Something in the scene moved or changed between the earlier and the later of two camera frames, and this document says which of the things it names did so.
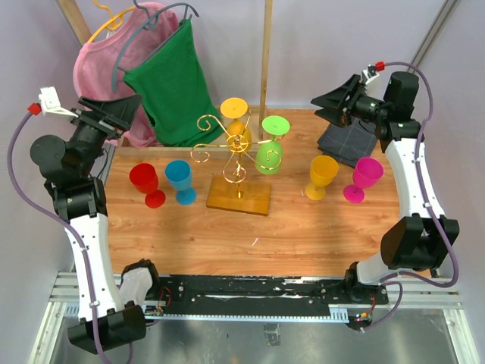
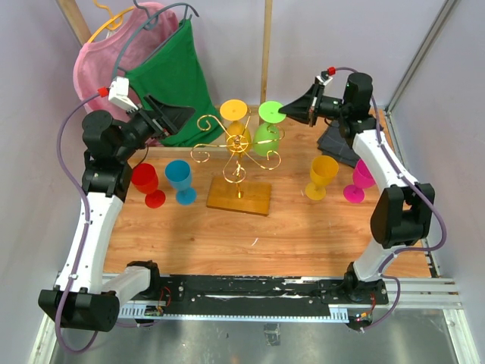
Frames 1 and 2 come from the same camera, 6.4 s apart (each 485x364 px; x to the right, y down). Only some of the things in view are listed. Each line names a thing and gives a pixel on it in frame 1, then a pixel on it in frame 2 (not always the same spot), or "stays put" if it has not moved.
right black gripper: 335,108 -> 306,106
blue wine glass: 179,174 stays put
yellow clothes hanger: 114,21 stays put
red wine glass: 144,177 stays put
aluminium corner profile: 445,13 stays put
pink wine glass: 366,174 stays put
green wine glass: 270,155 -> 267,135
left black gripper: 118,113 -> 174,116
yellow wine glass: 323,169 stays put
